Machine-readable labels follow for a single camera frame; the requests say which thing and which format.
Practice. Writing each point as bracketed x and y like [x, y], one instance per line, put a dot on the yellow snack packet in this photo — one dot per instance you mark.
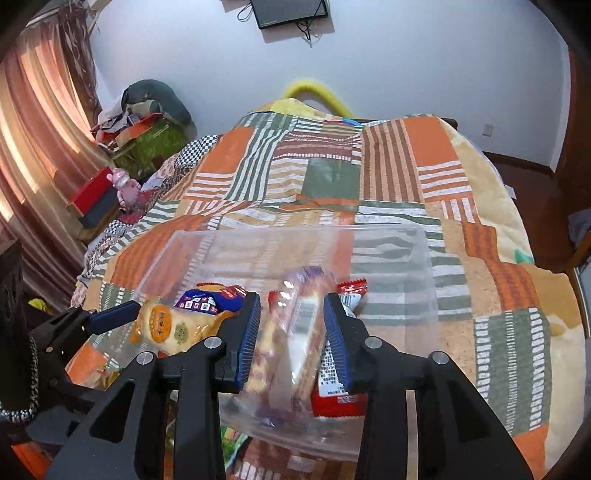
[171, 328]

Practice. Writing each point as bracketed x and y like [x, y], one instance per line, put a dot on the red snack packet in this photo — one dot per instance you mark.
[353, 291]

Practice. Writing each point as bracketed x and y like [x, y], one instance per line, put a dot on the clear bread packet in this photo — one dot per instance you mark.
[287, 341]

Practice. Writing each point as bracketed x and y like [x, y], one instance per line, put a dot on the clear plastic storage box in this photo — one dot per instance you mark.
[392, 295]

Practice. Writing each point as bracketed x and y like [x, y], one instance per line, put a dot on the red black box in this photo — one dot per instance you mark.
[94, 194]

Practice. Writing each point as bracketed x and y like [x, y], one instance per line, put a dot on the patchwork striped blanket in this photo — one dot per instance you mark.
[406, 175]

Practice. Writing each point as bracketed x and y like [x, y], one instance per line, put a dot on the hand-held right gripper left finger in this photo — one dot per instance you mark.
[246, 342]

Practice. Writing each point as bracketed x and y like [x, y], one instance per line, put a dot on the green snack packet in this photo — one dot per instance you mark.
[233, 445]

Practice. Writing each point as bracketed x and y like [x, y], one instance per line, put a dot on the green cardboard box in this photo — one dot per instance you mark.
[154, 143]

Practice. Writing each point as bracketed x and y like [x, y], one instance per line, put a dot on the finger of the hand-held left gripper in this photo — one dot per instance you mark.
[115, 316]

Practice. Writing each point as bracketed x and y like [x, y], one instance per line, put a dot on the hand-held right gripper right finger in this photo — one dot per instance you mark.
[335, 342]

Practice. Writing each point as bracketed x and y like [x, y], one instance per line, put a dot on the yellow foam tube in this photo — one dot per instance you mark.
[323, 92]

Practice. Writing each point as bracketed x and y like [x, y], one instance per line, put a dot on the pink plush toy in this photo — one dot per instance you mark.
[124, 187]

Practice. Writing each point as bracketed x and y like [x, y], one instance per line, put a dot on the blue snack packet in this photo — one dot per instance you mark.
[207, 300]

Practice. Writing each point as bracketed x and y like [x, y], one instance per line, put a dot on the grey green cushion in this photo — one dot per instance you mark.
[159, 94]

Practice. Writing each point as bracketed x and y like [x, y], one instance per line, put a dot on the orange pink curtain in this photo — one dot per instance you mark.
[32, 138]

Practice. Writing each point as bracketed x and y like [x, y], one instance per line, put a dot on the white wall socket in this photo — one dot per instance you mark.
[486, 129]

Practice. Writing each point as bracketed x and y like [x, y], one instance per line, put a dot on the black wall monitor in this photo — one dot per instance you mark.
[288, 10]

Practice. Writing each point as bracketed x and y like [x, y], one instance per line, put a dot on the pile of clothes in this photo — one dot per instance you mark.
[115, 117]

